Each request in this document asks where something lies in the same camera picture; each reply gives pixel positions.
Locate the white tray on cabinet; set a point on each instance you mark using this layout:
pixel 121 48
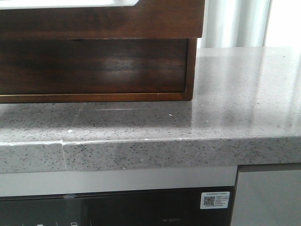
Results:
pixel 42 4

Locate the black built-in oven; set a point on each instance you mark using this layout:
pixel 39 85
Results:
pixel 157 207

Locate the white QR code sticker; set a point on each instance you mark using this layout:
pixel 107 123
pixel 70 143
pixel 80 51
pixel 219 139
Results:
pixel 214 200

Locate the grey cabinet door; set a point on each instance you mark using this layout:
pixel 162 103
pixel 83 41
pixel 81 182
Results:
pixel 268 195

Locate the white curtain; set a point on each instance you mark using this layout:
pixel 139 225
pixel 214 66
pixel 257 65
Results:
pixel 235 23

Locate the dark wooden drawer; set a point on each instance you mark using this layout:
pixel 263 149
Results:
pixel 148 19

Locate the dark wooden drawer cabinet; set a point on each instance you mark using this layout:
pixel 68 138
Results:
pixel 191 70

